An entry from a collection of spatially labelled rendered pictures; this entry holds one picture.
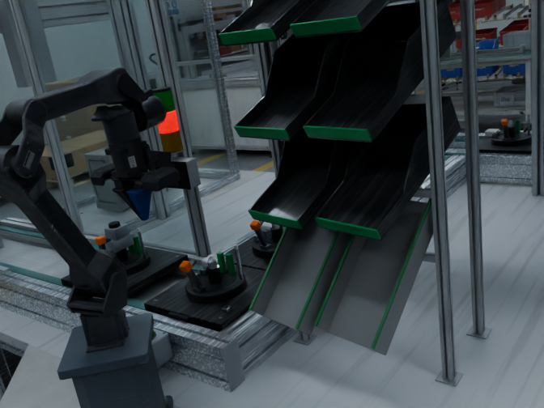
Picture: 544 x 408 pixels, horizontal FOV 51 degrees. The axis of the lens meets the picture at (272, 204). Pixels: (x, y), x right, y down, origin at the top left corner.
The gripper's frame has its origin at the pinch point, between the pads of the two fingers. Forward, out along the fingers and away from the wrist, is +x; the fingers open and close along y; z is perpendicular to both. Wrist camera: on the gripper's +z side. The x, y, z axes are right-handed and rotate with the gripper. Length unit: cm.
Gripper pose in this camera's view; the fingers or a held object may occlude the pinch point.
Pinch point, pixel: (141, 202)
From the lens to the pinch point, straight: 109.3
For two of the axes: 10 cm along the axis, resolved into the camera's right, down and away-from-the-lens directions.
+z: 5.9, -3.8, 7.2
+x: 1.7, 9.2, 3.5
